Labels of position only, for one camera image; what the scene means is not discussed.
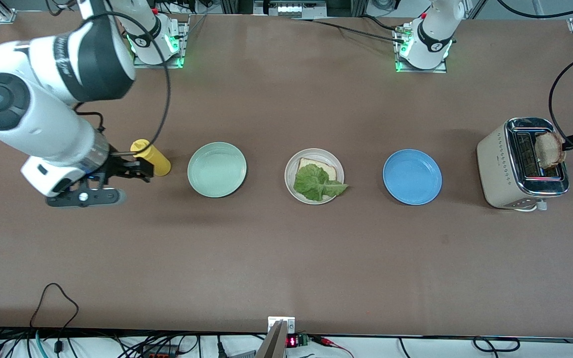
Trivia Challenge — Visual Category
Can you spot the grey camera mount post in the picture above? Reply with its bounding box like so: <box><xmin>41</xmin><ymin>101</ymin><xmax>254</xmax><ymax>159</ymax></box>
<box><xmin>254</xmin><ymin>321</ymin><xmax>287</xmax><ymax>358</ymax></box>

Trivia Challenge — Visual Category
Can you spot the mint green plate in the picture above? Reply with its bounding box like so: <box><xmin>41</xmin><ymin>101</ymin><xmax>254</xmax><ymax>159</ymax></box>
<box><xmin>188</xmin><ymin>142</ymin><xmax>247</xmax><ymax>198</ymax></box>

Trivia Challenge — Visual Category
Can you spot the white box device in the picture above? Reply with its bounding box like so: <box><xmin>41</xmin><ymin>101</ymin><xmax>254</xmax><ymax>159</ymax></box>
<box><xmin>267</xmin><ymin>0</ymin><xmax>327</xmax><ymax>19</ymax></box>

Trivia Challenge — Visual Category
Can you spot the black looped cable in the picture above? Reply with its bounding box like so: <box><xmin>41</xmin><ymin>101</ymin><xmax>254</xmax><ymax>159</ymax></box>
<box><xmin>29</xmin><ymin>283</ymin><xmax>80</xmax><ymax>344</ymax></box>

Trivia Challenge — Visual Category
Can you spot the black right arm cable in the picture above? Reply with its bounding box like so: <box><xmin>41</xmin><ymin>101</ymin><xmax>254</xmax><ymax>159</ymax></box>
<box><xmin>45</xmin><ymin>0</ymin><xmax>171</xmax><ymax>155</ymax></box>

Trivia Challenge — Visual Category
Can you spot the beige plate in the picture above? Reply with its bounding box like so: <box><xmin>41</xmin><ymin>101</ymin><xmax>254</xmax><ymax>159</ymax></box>
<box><xmin>285</xmin><ymin>148</ymin><xmax>345</xmax><ymax>205</ymax></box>

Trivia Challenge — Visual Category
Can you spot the black cable on table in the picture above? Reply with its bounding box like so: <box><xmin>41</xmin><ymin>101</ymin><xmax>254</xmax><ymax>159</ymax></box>
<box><xmin>291</xmin><ymin>15</ymin><xmax>409</xmax><ymax>43</ymax></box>

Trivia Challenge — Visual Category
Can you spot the beige chrome toaster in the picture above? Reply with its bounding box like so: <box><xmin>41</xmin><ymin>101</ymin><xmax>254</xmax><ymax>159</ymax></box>
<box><xmin>477</xmin><ymin>117</ymin><xmax>571</xmax><ymax>212</ymax></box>

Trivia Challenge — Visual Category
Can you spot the blue plate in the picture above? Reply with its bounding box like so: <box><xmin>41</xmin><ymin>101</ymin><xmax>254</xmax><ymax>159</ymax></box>
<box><xmin>382</xmin><ymin>149</ymin><xmax>443</xmax><ymax>206</ymax></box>

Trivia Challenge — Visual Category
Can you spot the black coiled cable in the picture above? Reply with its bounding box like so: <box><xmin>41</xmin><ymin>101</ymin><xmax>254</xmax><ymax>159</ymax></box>
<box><xmin>473</xmin><ymin>337</ymin><xmax>521</xmax><ymax>353</ymax></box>

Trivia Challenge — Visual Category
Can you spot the green lettuce leaf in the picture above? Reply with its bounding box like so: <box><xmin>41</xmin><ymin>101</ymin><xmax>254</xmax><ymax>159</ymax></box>
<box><xmin>293</xmin><ymin>164</ymin><xmax>349</xmax><ymax>202</ymax></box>

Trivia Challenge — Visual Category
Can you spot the yellow squeeze bottle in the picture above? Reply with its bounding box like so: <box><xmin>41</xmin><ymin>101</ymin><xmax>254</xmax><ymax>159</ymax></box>
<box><xmin>130</xmin><ymin>139</ymin><xmax>172</xmax><ymax>177</ymax></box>

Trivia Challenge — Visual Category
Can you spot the red clip cable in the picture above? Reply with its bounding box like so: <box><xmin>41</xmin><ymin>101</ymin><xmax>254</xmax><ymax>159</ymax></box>
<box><xmin>311</xmin><ymin>336</ymin><xmax>354</xmax><ymax>358</ymax></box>

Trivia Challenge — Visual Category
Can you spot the brown crusted bread slice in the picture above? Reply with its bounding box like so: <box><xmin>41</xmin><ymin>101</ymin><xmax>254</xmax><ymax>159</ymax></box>
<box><xmin>535</xmin><ymin>132</ymin><xmax>567</xmax><ymax>169</ymax></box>
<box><xmin>298</xmin><ymin>158</ymin><xmax>338</xmax><ymax>182</ymax></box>

